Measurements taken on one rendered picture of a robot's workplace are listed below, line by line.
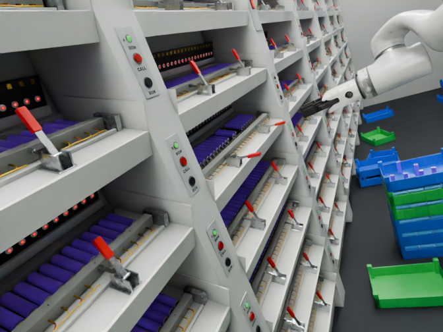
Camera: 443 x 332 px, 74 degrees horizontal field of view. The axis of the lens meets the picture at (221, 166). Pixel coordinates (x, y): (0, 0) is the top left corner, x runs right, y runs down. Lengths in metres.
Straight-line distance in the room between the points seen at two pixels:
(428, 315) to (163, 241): 1.27
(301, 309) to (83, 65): 0.99
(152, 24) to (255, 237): 0.57
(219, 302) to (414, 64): 0.72
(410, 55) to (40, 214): 0.84
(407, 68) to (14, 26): 0.80
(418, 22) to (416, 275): 1.23
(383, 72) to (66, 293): 0.83
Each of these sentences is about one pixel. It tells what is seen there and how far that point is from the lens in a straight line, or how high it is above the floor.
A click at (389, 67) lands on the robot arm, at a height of 1.05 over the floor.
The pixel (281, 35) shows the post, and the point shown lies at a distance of 1.84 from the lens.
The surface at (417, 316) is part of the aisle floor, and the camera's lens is 1.60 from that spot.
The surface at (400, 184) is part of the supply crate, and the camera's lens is 1.61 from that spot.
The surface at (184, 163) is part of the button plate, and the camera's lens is 0.57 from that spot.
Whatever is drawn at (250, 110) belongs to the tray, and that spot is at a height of 1.02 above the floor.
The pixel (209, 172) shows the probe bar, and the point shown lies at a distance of 0.73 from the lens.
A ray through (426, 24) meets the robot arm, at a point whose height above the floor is 1.13.
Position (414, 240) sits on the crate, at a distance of 1.79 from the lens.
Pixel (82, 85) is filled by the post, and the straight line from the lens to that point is 0.60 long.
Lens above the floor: 1.20
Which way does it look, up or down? 16 degrees down
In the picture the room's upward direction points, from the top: 22 degrees counter-clockwise
